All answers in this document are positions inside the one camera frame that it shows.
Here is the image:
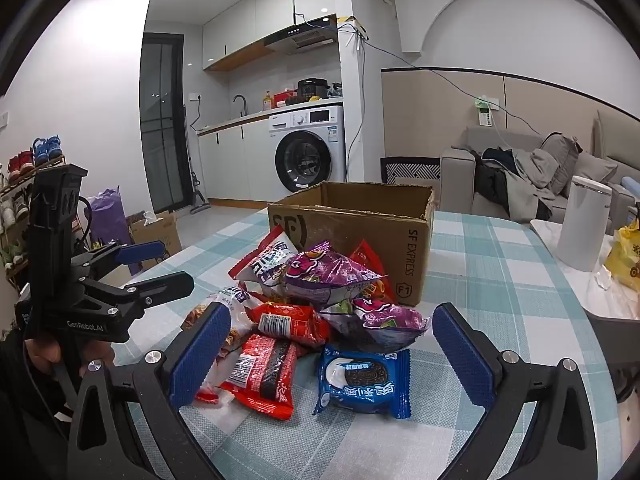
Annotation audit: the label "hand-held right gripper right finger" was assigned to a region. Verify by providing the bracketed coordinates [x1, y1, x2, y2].
[431, 302, 608, 480]

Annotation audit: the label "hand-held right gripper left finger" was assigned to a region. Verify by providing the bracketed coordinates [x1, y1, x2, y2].
[67, 302, 233, 480]

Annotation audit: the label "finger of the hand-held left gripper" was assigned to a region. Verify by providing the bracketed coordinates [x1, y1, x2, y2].
[70, 240, 167, 281]
[87, 271, 195, 318]

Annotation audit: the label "white packet red edges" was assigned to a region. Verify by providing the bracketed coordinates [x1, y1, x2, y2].
[181, 286, 261, 405]

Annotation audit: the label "red packet black stripe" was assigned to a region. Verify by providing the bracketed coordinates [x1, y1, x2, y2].
[220, 332, 301, 421]

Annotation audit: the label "purple snack bag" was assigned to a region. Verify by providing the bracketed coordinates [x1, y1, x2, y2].
[320, 297, 432, 353]
[285, 241, 388, 306]

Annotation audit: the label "red packet white label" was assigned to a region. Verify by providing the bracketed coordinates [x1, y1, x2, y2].
[247, 301, 333, 358]

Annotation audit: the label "red and white snack bag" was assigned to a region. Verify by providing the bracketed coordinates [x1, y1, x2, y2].
[228, 225, 301, 306]

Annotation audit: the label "blue cookie packet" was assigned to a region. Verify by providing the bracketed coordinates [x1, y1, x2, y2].
[312, 344, 412, 420]

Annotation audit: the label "red chip bag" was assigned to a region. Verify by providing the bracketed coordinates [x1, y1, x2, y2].
[348, 239, 398, 306]

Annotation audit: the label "brown cardboard box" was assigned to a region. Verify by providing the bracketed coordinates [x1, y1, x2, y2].
[267, 181, 435, 307]

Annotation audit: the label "person's left forearm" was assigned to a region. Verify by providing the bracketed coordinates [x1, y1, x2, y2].
[0, 330, 76, 480]

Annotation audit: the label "person's left hand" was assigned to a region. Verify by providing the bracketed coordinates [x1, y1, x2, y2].
[22, 335, 117, 381]

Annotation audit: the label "cardboard box with tissue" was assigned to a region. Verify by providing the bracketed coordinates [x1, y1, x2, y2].
[129, 210, 182, 271]

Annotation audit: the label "wooden shoe rack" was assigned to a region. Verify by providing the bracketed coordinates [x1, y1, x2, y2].
[0, 157, 86, 291]

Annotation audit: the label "red shoes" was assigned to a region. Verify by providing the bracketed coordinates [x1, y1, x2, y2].
[7, 150, 35, 178]

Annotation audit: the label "blue shoes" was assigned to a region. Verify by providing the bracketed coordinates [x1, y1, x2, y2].
[32, 136, 63, 166]

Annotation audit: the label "floor mop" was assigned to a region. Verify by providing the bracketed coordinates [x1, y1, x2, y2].
[184, 105, 212, 211]

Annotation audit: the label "teal checked tablecloth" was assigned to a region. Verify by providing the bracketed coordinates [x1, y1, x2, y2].
[120, 207, 621, 480]

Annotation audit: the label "white lower cabinets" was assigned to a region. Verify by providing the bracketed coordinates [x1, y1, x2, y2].
[197, 121, 281, 206]

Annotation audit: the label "white cabinets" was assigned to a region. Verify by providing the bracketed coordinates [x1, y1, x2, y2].
[197, 121, 281, 206]
[202, 0, 335, 72]

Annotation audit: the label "white marble table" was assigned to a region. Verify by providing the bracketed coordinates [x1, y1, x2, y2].
[530, 219, 640, 321]

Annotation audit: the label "dark glass door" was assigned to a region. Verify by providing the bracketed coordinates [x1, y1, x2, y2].
[140, 32, 187, 213]

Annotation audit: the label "beige sofa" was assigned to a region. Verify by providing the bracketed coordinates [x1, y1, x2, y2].
[440, 110, 640, 226]

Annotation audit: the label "white washing machine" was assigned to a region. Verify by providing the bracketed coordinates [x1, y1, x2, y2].
[272, 105, 347, 195]

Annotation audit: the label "yellow plastic bag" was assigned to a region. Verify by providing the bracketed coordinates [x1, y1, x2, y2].
[604, 225, 640, 293]

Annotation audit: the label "black white patterned basket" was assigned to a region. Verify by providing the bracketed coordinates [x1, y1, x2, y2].
[380, 156, 442, 198]

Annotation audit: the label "pile of gray clothes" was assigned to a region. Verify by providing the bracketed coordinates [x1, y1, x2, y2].
[475, 132, 583, 223]

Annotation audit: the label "gray sofa pillow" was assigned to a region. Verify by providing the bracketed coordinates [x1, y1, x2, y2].
[570, 152, 618, 196]
[540, 132, 583, 196]

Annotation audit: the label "black pressure cooker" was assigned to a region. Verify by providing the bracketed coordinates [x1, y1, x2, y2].
[297, 78, 329, 103]

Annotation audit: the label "white upper cabinets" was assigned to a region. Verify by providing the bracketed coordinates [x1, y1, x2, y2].
[202, 0, 335, 72]

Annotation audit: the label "silver range hood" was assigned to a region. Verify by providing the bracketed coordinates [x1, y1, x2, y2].
[264, 16, 337, 55]

